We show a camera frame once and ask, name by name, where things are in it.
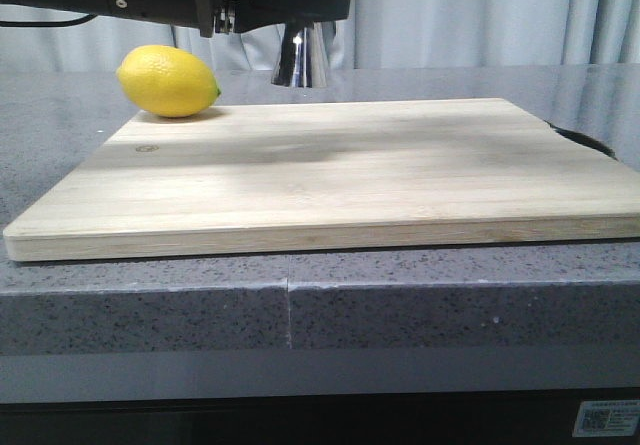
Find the steel jigger measuring cup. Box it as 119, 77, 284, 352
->
271, 22, 328, 88

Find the black cable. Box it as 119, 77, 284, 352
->
0, 12, 97, 28

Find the wooden cutting board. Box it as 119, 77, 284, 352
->
3, 98, 639, 262

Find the white QR code sticker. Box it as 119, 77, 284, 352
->
572, 399, 639, 438

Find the yellow lemon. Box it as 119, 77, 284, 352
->
116, 45, 221, 118

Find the grey curtain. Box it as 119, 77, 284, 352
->
1, 0, 639, 72

